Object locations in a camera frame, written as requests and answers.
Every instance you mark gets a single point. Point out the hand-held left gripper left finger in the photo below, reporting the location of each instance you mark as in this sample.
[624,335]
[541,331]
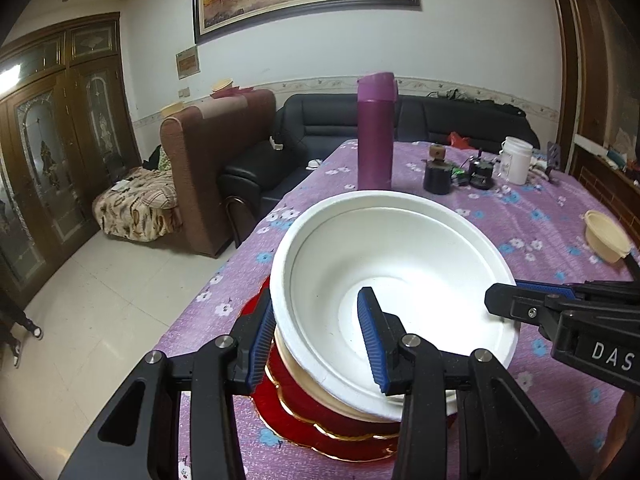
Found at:
[260,345]

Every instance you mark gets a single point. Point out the wooden door frame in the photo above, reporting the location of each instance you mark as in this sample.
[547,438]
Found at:
[585,35]

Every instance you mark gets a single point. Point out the person's right forearm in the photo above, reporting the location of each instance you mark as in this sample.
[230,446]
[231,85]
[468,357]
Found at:
[622,420]

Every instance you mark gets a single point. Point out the black motor with wooden spool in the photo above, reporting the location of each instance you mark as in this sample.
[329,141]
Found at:
[437,177]

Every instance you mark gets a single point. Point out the black electric motor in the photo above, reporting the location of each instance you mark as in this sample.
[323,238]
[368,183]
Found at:
[482,175]

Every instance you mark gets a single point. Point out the white foam bowl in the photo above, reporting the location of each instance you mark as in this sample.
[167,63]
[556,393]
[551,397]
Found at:
[425,250]
[325,387]

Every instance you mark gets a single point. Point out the red plastic basin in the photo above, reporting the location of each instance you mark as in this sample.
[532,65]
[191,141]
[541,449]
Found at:
[235,94]

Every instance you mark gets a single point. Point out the black leather sofa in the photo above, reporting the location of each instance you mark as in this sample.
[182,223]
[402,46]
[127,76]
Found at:
[310,120]

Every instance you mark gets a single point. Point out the small framed picture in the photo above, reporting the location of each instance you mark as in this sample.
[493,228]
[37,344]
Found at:
[187,62]

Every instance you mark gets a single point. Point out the wooden glass-door cabinet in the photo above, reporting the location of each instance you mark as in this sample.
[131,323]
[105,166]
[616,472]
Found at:
[45,135]

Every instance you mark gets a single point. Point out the purple thermos bottle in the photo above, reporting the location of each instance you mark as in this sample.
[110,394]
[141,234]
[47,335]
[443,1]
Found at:
[375,135]

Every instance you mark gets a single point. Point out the dark curved chair frame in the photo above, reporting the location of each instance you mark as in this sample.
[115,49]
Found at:
[245,210]

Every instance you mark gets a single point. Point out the beige plastic bowl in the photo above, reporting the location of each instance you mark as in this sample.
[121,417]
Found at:
[607,235]

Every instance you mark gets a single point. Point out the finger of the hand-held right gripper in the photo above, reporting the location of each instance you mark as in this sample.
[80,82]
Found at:
[550,286]
[515,305]

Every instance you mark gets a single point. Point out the brown armchair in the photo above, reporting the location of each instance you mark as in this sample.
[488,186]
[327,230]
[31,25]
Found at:
[210,170]

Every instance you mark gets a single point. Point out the white plastic jar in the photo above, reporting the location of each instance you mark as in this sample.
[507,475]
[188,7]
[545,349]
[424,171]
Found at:
[516,160]

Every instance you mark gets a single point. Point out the small red glass plate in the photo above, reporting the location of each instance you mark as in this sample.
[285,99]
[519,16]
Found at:
[320,410]

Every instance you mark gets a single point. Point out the red plastic bag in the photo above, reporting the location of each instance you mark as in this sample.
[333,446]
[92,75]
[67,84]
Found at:
[460,141]

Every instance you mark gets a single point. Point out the large red glass plate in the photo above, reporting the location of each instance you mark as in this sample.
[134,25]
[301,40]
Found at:
[295,432]

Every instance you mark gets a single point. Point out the grey perforated metal stand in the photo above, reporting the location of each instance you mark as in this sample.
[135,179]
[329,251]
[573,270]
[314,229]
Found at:
[553,156]

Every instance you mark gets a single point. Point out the wall outlet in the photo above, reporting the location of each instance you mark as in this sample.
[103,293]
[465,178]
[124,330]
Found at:
[185,93]

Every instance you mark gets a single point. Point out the green electronic part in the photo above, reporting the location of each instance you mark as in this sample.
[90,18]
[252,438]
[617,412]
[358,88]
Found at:
[460,177]

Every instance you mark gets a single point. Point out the brown tiled counter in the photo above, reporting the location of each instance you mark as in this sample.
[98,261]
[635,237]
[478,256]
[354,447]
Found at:
[600,170]

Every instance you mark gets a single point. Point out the white round object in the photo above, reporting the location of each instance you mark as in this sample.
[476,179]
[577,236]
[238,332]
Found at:
[314,164]

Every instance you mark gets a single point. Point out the patterned beige blanket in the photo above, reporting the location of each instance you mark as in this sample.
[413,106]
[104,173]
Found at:
[135,210]

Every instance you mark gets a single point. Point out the dark green cloth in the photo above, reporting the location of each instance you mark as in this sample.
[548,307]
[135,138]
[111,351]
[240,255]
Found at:
[155,157]

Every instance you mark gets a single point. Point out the purple floral tablecloth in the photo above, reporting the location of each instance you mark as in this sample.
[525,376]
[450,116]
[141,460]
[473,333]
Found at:
[545,230]

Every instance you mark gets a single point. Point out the white cloth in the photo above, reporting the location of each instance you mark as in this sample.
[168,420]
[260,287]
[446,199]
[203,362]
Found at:
[540,167]

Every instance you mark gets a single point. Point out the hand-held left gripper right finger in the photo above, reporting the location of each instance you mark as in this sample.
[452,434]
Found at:
[372,340]

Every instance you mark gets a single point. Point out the yellow plastic basin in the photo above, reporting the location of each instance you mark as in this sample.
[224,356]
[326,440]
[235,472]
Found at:
[222,85]
[172,108]

